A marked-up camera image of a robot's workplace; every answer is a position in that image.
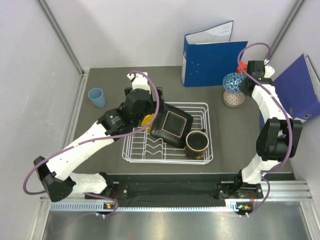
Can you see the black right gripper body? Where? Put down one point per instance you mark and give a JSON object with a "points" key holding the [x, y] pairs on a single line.
{"points": [[242, 87]]}

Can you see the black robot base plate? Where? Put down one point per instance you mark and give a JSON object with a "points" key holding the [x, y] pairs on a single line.
{"points": [[218, 186]]}

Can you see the brown floral patterned bowl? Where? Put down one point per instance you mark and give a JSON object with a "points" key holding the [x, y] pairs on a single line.
{"points": [[233, 100]]}

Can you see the yellow plate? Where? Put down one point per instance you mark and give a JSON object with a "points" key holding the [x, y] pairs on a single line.
{"points": [[146, 121]]}

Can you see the small orange object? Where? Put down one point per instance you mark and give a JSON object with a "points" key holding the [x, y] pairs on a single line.
{"points": [[242, 67]]}

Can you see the blue patterned bowl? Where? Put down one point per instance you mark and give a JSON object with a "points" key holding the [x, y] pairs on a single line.
{"points": [[232, 81]]}

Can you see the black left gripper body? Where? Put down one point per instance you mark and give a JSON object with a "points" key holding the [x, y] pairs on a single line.
{"points": [[151, 109]]}

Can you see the white wire dish rack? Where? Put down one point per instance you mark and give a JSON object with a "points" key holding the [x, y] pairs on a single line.
{"points": [[143, 148]]}

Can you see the slotted cable duct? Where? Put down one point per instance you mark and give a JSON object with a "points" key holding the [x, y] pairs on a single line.
{"points": [[100, 206]]}

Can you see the blue standing binder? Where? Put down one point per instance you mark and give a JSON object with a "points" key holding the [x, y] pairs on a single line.
{"points": [[209, 55]]}

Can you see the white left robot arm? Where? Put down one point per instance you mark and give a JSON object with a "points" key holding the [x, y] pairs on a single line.
{"points": [[56, 173]]}

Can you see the black square plate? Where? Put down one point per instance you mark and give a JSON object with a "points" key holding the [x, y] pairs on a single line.
{"points": [[172, 125]]}

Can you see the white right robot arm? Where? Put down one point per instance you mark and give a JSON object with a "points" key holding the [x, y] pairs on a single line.
{"points": [[279, 134]]}

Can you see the dark brown mug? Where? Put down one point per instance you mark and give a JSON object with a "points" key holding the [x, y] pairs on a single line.
{"points": [[196, 144]]}

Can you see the light blue cup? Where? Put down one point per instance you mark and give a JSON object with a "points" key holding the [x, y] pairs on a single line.
{"points": [[97, 97]]}

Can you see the purple leaning binder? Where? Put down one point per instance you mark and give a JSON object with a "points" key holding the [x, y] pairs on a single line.
{"points": [[298, 89]]}

